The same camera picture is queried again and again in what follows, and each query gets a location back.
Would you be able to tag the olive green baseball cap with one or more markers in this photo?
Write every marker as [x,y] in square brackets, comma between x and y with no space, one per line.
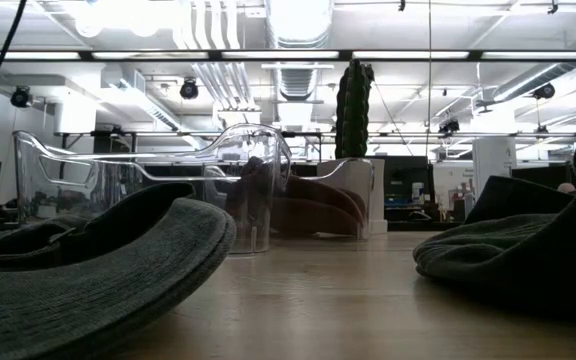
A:
[518,250]
[118,260]

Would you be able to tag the clear plastic bin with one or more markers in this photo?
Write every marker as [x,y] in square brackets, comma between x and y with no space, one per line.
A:
[363,200]
[58,180]

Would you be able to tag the white hexagonal plant pot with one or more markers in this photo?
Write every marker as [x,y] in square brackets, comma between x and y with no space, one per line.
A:
[378,200]

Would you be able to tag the green cactus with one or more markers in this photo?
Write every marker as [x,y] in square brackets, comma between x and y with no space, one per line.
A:
[354,110]

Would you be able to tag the dark computer monitor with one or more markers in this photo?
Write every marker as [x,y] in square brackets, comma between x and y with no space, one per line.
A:
[405,180]

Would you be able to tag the black ceiling spotlight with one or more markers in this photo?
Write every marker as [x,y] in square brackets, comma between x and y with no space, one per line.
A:
[449,126]
[20,97]
[189,89]
[544,91]

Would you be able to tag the white pillar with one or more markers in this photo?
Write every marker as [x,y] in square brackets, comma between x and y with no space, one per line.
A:
[493,160]

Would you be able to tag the silver ventilation duct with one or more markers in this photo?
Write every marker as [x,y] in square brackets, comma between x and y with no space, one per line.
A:
[298,30]

